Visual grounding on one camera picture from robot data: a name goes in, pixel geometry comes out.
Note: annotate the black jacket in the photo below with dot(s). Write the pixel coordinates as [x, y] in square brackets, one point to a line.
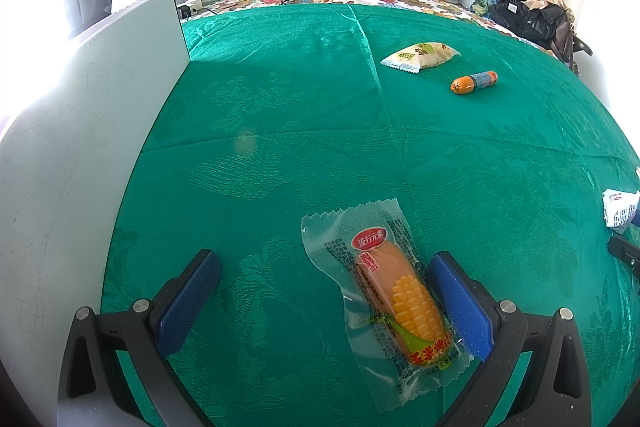
[525, 14]

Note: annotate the white printed snack packet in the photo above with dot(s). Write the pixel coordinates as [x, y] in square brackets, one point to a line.
[620, 209]

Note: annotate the green bedspread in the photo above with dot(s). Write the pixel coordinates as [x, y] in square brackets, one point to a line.
[300, 132]

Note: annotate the brown bag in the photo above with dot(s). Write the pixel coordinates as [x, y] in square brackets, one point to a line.
[567, 37]

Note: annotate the white board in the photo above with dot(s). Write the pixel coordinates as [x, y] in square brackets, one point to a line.
[75, 182]

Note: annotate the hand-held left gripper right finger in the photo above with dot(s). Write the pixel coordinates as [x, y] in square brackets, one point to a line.
[462, 307]

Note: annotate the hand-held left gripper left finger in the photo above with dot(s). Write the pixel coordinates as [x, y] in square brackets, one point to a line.
[187, 302]

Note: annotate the corn sausage clear packet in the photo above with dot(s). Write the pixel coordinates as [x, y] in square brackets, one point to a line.
[400, 302]

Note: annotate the pale green snack packet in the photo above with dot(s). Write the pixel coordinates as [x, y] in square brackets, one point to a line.
[420, 56]

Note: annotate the green cloth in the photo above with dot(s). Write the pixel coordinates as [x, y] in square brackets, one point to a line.
[480, 7]

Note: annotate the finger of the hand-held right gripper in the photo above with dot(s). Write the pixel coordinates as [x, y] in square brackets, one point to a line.
[622, 251]
[636, 213]

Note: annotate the orange sausage stick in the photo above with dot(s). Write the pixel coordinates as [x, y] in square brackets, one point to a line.
[472, 82]

